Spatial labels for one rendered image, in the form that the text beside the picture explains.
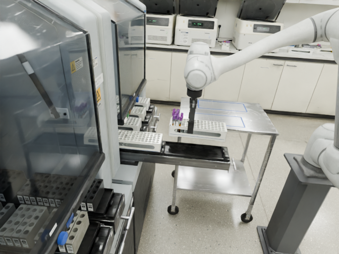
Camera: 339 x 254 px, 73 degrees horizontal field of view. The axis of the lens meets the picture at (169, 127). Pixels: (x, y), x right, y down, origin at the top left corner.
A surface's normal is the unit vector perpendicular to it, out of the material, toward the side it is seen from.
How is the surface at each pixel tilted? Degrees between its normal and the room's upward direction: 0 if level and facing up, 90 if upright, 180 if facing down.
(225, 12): 90
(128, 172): 0
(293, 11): 90
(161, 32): 90
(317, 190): 90
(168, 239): 0
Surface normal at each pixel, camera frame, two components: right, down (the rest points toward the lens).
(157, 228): 0.05, -0.87
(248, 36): -0.10, 0.49
